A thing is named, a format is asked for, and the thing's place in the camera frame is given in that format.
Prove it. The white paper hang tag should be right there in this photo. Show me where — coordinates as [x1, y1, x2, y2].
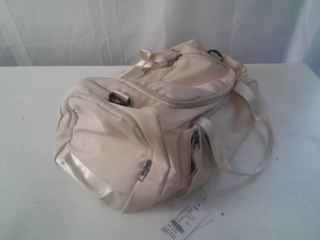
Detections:
[161, 198, 214, 239]

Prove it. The cream duffel bag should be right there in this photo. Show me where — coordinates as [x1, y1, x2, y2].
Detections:
[54, 40, 274, 213]

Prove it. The white backdrop curtain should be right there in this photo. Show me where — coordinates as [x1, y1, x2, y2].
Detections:
[0, 0, 320, 71]

